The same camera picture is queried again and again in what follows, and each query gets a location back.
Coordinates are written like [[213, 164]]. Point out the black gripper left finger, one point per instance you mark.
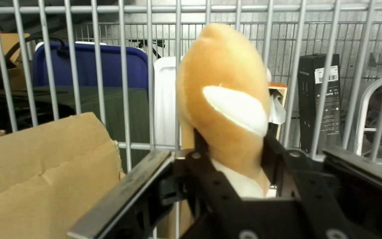
[[191, 200]]

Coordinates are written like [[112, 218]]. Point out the cardboard box flap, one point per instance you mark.
[[36, 177]]

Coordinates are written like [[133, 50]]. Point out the black box white label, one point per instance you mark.
[[319, 111]]

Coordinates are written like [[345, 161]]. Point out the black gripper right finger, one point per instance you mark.
[[315, 204]]

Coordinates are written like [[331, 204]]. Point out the white curved plastic frame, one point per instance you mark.
[[362, 111]]

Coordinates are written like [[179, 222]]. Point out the brown plush bread loaf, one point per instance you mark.
[[218, 67]]

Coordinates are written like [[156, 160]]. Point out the white rectangular container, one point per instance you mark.
[[165, 97]]

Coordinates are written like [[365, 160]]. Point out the blue plastic tote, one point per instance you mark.
[[89, 67]]

